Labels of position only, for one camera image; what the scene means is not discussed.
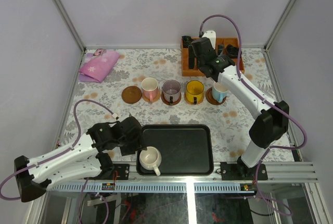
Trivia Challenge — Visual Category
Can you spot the pink folded cloth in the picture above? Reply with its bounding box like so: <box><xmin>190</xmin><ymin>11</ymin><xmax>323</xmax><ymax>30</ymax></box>
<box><xmin>79</xmin><ymin>48</ymin><xmax>120</xmax><ymax>83</ymax></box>

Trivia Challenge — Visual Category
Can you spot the blue mug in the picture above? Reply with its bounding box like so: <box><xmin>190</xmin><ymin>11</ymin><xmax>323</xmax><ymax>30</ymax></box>
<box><xmin>212</xmin><ymin>82</ymin><xmax>228</xmax><ymax>103</ymax></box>

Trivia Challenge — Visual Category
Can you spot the pink mug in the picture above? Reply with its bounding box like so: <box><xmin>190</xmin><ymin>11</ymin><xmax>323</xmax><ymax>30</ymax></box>
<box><xmin>142</xmin><ymin>78</ymin><xmax>159</xmax><ymax>102</ymax></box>

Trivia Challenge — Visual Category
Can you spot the woven rattan coaster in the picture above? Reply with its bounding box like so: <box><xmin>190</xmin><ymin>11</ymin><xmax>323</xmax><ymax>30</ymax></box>
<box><xmin>142</xmin><ymin>91</ymin><xmax>161</xmax><ymax>103</ymax></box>
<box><xmin>184</xmin><ymin>93</ymin><xmax>204</xmax><ymax>105</ymax></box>

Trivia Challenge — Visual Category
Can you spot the rolled dark sock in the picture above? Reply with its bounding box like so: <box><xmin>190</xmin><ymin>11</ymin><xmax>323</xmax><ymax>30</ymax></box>
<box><xmin>182</xmin><ymin>35</ymin><xmax>194</xmax><ymax>48</ymax></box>
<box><xmin>225</xmin><ymin>44</ymin><xmax>239</xmax><ymax>59</ymax></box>

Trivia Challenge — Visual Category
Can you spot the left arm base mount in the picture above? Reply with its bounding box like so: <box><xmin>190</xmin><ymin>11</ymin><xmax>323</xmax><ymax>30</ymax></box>
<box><xmin>89</xmin><ymin>164</ymin><xmax>130</xmax><ymax>181</ymax></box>

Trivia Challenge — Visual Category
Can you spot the cream white mug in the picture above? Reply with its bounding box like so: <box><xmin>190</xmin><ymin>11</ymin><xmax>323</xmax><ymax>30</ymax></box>
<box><xmin>139</xmin><ymin>146</ymin><xmax>162</xmax><ymax>176</ymax></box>

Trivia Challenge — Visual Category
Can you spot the black serving tray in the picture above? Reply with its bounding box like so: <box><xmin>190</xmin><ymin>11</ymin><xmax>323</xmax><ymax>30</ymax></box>
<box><xmin>142</xmin><ymin>124</ymin><xmax>214</xmax><ymax>176</ymax></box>

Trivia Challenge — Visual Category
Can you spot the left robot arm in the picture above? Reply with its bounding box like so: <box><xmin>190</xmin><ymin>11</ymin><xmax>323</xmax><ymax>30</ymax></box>
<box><xmin>14</xmin><ymin>116</ymin><xmax>145</xmax><ymax>203</ymax></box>

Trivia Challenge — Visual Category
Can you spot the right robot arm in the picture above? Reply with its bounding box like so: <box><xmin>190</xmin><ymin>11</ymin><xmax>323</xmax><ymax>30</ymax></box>
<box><xmin>189</xmin><ymin>37</ymin><xmax>289</xmax><ymax>180</ymax></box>

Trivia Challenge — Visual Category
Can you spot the purple mug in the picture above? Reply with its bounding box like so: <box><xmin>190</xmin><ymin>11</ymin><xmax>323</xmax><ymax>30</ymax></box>
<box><xmin>162</xmin><ymin>80</ymin><xmax>181</xmax><ymax>105</ymax></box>

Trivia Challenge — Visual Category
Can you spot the orange compartment organizer box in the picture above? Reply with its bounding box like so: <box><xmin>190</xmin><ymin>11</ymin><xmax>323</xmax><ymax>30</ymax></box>
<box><xmin>181</xmin><ymin>38</ymin><xmax>239</xmax><ymax>77</ymax></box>

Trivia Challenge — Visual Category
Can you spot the dark brown wooden coaster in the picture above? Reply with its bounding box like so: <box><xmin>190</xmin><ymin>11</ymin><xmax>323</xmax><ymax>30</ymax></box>
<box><xmin>206</xmin><ymin>87</ymin><xmax>227</xmax><ymax>105</ymax></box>
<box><xmin>161</xmin><ymin>93</ymin><xmax>182</xmax><ymax>106</ymax></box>
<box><xmin>121</xmin><ymin>86</ymin><xmax>142</xmax><ymax>104</ymax></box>

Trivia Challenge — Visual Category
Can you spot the yellow mug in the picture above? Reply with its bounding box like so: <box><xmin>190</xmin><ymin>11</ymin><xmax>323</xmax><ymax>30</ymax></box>
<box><xmin>185</xmin><ymin>80</ymin><xmax>204</xmax><ymax>102</ymax></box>

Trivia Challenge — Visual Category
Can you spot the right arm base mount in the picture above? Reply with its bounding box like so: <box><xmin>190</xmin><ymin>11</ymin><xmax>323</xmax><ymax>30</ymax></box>
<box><xmin>220</xmin><ymin>157</ymin><xmax>257</xmax><ymax>181</ymax></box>

